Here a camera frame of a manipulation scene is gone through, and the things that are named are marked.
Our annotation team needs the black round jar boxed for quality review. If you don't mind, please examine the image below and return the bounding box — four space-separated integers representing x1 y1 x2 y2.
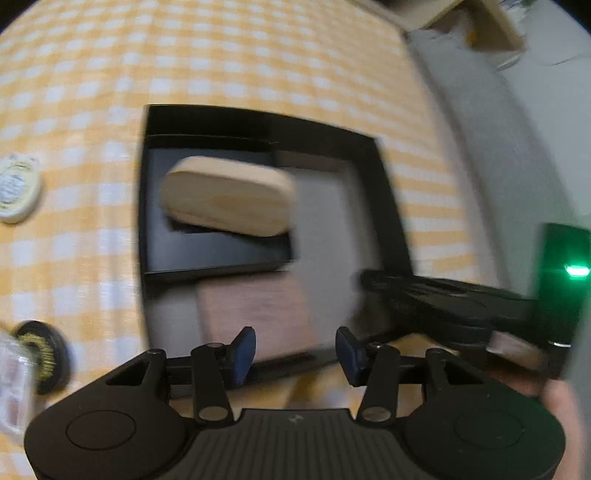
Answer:
8 319 74 397

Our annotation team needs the dark wooden square box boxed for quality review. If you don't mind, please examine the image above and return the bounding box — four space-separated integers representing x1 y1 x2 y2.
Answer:
197 272 327 366

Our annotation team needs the person's right hand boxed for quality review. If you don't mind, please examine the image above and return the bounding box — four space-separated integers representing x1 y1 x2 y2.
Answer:
488 332 583 417

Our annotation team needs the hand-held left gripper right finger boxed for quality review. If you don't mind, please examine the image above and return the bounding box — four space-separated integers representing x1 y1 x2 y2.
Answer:
335 327 485 424

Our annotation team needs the yellow checkered cloth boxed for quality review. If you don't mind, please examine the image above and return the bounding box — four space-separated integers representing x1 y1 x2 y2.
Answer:
0 0 502 480

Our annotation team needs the large black box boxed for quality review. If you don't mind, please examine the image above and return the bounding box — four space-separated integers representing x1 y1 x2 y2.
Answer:
138 103 415 376

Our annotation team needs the small black box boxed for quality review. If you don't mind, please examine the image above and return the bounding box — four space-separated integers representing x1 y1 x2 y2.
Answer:
140 133 297 278

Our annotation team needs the clear plastic case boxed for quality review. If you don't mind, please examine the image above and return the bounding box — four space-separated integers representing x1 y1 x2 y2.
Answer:
0 329 40 437

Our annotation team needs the long wooden shelf unit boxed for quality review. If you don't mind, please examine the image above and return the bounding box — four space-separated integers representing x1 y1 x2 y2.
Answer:
360 0 528 52

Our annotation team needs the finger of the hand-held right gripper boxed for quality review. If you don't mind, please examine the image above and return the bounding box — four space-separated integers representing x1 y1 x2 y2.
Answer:
358 269 445 320

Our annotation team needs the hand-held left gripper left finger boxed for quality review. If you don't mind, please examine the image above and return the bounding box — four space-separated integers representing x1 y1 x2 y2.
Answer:
105 327 257 422

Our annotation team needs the light wooden block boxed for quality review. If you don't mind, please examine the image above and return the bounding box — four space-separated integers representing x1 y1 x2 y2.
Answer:
158 155 297 239

